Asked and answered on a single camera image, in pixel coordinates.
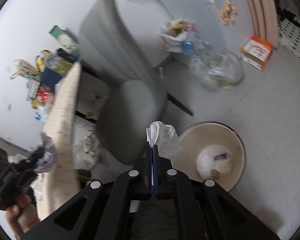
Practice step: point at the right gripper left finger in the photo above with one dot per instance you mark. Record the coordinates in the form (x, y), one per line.
(99, 211)

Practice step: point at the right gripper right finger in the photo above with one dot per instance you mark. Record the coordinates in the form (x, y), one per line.
(204, 210)

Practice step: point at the silver foil wrapper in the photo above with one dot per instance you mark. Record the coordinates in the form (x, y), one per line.
(49, 158)

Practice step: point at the white receipt paper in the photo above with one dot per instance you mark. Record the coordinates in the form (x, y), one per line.
(208, 168)

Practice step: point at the white tissue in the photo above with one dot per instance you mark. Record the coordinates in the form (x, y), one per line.
(166, 139)

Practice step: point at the cream trash bin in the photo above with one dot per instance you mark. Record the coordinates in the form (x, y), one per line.
(195, 138)

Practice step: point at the clear plastic trash bag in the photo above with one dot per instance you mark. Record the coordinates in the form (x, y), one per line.
(217, 70)

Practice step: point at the left hand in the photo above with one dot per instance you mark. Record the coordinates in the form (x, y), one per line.
(22, 216)

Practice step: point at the blue tissue box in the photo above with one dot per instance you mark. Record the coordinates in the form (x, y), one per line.
(43, 112)

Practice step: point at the floral cream tablecloth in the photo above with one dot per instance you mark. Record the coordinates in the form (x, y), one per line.
(60, 184)

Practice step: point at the red white vase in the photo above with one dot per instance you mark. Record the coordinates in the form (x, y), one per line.
(47, 96)

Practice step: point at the navy lunch bag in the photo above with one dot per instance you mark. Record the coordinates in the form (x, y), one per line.
(50, 78)

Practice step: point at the cream tote bag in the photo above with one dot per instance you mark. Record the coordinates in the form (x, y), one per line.
(23, 68)

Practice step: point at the yellow snack bag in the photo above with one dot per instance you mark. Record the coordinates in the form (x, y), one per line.
(41, 60)

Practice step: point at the grey upholstered chair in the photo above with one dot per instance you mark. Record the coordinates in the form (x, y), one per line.
(137, 95)

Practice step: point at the tall tea bottle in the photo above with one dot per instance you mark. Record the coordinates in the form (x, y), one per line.
(58, 64)

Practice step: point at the green tall box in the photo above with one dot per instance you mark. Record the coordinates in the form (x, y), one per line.
(66, 40)

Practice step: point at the orange white box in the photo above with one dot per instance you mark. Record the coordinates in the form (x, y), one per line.
(257, 52)

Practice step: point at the white bag of recyclables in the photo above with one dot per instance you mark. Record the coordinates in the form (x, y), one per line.
(180, 36)

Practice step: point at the white refrigerator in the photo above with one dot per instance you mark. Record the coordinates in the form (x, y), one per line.
(222, 23)

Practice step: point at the pink curtain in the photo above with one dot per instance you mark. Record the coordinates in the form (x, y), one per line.
(265, 22)

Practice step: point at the wire mesh basket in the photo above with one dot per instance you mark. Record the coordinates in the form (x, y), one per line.
(32, 89)

